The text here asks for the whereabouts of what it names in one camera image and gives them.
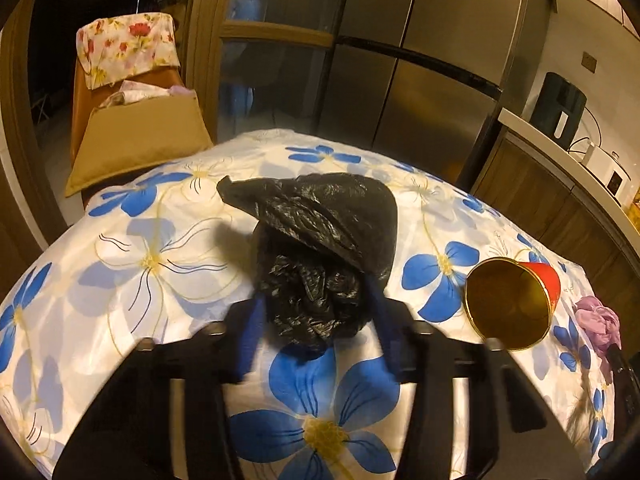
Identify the purple plastic bag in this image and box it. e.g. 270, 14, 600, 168
574, 296, 622, 361

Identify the black air fryer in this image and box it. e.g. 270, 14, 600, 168
529, 72, 587, 152

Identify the brown wooden chair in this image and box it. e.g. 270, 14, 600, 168
65, 12, 216, 198

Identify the blue floral tablecloth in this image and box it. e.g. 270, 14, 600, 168
0, 129, 621, 480

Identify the black power cable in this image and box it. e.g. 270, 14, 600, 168
567, 110, 601, 156

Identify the red tin can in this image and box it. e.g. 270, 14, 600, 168
464, 256, 562, 352

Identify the stainless steel refrigerator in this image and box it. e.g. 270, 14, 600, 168
312, 0, 558, 196

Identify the wooden base cabinet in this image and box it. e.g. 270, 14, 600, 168
470, 130, 640, 311

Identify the large black plastic bag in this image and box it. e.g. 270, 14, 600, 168
216, 172, 399, 356

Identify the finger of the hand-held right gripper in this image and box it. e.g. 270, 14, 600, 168
606, 342, 640, 391

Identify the wooden glass door cabinet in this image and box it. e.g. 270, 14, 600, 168
182, 0, 351, 143

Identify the white rice cooker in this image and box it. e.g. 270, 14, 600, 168
580, 142, 632, 206

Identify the pink folded cloth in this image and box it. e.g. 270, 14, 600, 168
97, 80, 196, 108

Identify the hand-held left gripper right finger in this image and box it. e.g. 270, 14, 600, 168
367, 281, 586, 480

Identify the tan seat cushion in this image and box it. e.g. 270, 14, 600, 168
65, 95, 215, 197

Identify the red floral cloth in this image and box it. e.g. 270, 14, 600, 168
76, 12, 182, 92

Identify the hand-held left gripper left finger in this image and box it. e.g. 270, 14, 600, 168
52, 296, 268, 480

